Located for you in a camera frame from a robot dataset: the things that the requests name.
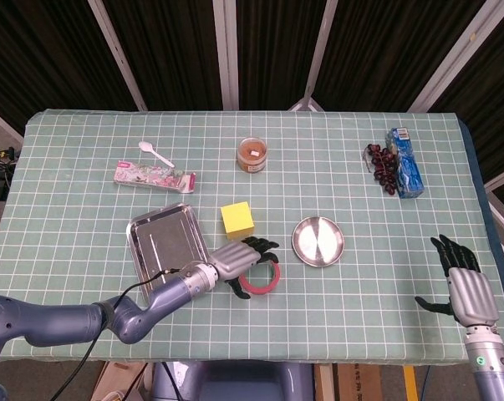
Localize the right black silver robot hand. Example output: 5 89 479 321
415 234 500 327

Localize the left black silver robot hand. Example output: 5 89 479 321
211 236 283 301

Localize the yellow cube block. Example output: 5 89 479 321
220 200 255 241

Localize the red tape roll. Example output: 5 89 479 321
238 261 283 296

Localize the rectangular steel tray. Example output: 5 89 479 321
125 202 214 302

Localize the round steel plate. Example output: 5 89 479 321
292 215 345 267

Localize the green checked tablecloth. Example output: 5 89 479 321
0 109 504 368

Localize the clear jar of rubber bands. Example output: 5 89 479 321
236 136 269 173

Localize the floral pink toothpaste box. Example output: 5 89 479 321
112 160 198 195

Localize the blue-grey robot torso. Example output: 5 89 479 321
150 361 316 401

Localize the printed brown cardboard box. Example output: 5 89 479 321
333 363 407 401

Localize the white plastic spoon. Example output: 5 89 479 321
138 140 176 169

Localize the blue printed carton box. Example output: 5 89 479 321
385 127 427 199

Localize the dark purple grape bunch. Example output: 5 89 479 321
363 143 400 195

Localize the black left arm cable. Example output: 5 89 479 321
50 266 182 401

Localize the white frame post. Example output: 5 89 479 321
407 0 500 113
87 0 149 112
288 0 340 112
211 0 240 111

